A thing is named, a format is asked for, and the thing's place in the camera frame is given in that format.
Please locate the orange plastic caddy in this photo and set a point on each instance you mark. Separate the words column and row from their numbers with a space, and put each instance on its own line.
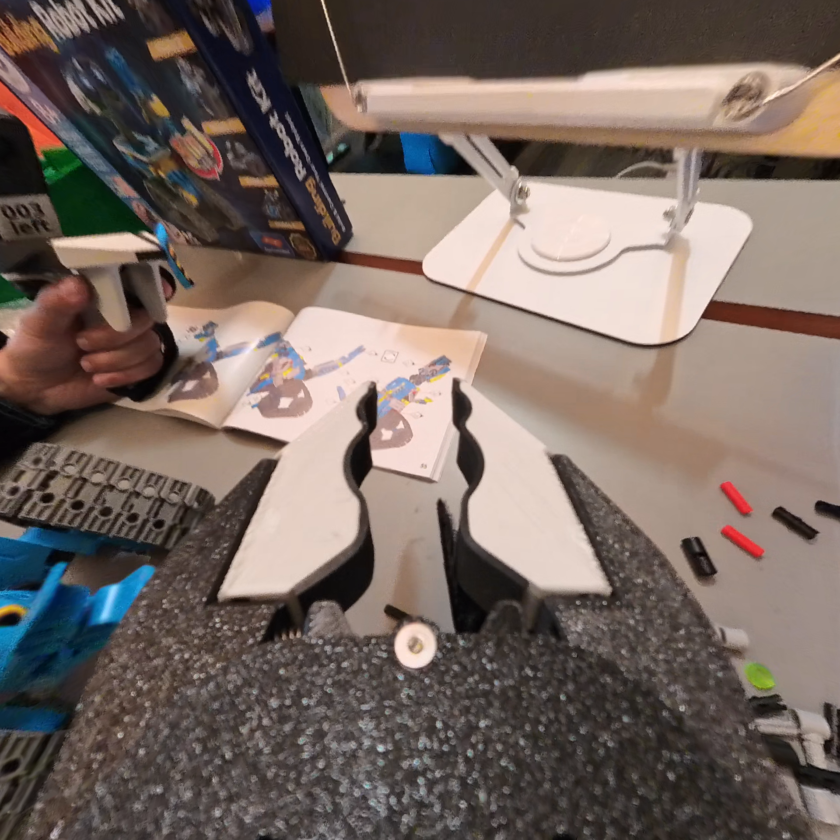
column 26, row 124

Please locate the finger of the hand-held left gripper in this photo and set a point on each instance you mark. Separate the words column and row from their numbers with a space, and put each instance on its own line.
column 148, row 289
column 98, row 253

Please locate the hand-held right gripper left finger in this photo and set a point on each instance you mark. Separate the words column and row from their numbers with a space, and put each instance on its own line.
column 302, row 518

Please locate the green plastic bin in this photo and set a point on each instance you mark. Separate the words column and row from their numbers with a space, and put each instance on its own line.
column 79, row 197

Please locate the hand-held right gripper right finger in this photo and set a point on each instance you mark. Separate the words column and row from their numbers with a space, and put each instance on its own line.
column 531, row 518

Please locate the grey desk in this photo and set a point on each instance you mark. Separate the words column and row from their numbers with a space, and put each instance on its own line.
column 656, row 407

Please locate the white folding laptop stand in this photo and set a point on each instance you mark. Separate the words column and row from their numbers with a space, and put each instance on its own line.
column 590, row 262

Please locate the open instruction booklet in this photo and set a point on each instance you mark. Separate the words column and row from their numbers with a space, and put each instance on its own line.
column 328, row 367

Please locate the blue grey block toy robot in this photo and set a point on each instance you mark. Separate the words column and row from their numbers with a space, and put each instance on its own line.
column 79, row 505

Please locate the person's left hand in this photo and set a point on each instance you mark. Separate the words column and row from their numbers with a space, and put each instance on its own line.
column 59, row 354

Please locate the pile of small block pieces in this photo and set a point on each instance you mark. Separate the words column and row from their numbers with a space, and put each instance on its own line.
column 741, row 535

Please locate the dark blue robot kit box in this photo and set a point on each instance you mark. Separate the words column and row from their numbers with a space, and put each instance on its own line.
column 184, row 118

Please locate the black board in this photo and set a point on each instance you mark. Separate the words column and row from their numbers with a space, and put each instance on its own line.
column 558, row 33

